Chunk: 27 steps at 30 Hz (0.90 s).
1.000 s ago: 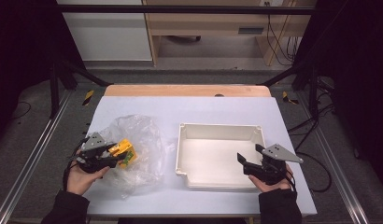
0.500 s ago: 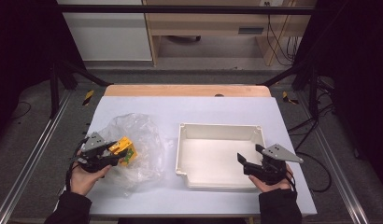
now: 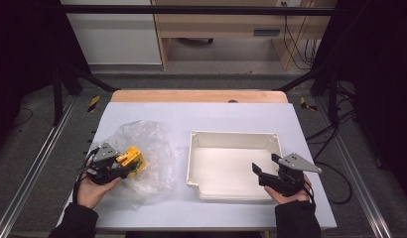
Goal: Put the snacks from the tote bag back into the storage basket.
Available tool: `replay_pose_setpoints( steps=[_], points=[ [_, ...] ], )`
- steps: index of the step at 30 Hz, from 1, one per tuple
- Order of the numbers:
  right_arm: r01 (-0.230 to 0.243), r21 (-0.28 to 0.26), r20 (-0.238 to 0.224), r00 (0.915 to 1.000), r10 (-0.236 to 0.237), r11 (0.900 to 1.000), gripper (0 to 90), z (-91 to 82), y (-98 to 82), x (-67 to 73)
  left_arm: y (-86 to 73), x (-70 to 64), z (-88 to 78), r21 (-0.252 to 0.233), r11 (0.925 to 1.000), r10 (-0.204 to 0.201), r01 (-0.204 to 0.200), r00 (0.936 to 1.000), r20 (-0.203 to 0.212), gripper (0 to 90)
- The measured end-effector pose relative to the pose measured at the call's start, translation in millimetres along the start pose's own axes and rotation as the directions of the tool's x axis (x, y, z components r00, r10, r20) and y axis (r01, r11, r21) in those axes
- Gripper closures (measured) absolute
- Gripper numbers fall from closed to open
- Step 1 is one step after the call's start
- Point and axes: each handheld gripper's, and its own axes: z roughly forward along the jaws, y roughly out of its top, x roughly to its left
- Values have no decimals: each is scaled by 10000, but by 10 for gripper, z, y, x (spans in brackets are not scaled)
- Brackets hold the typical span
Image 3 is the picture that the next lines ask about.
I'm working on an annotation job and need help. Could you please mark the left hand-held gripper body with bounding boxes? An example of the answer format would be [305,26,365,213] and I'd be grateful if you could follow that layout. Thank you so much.
[86,142,130,186]

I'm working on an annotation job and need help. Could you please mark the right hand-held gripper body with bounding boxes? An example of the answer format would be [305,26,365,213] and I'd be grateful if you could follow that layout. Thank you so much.
[272,153,324,198]

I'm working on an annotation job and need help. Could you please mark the yellow toy block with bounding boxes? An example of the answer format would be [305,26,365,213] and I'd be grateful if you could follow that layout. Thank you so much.
[115,146,147,179]

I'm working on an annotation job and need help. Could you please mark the clear printed plastic bag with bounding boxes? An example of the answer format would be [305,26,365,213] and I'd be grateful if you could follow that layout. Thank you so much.
[91,119,178,209]

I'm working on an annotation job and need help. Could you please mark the white plastic box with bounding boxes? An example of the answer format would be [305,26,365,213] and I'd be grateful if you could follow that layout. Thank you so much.
[186,130,289,202]

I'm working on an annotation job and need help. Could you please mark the person's right hand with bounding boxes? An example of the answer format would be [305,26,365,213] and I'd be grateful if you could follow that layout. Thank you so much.
[264,175,314,205]

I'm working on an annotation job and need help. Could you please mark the person's left hand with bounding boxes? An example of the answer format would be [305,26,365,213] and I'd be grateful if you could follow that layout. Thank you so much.
[75,175,122,210]

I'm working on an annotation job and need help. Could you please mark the yellow black tape piece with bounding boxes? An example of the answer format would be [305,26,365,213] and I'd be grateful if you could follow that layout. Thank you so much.
[86,94,102,114]
[299,96,319,112]

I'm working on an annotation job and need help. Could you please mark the white table mat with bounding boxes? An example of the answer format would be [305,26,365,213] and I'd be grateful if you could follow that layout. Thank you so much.
[70,101,339,231]

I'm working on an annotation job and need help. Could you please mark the wooden table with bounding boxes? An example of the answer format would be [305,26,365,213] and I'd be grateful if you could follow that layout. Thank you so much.
[110,89,289,104]

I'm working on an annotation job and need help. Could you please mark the white cabinet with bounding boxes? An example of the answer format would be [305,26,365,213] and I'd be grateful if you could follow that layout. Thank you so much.
[60,0,163,66]

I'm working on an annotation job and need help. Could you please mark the black curtain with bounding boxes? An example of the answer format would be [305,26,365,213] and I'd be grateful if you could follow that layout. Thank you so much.
[0,0,90,154]
[310,0,407,201]

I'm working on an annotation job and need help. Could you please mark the light wooden desk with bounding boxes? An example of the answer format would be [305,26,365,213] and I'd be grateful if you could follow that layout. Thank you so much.
[151,0,339,71]

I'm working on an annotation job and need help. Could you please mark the black floor cables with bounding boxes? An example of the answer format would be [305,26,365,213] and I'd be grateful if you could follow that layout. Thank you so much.
[305,83,357,164]

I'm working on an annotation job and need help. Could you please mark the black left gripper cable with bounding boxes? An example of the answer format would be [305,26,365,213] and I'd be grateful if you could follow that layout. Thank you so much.
[71,148,100,204]

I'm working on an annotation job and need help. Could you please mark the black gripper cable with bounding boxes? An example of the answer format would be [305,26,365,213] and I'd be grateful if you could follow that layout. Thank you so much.
[71,148,100,204]
[304,161,353,205]

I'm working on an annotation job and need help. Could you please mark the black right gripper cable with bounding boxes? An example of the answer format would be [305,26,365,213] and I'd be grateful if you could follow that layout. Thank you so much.
[304,161,353,205]

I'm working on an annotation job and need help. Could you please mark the aluminium rail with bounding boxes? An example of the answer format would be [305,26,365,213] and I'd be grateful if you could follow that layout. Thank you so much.
[315,98,393,238]
[0,95,78,238]

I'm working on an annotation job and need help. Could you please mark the black frame leg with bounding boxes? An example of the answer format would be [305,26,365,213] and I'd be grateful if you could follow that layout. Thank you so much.
[273,64,340,127]
[52,61,119,127]

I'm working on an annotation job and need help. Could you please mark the thin black floor cable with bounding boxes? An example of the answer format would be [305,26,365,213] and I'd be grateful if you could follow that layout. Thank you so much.
[10,107,35,129]

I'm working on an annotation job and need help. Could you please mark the black hanging cables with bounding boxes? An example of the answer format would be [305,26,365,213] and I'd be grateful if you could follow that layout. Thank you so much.
[282,1,321,71]

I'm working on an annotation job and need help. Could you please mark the black horizontal frame bar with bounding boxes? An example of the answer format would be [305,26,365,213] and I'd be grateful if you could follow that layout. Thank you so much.
[59,4,337,17]

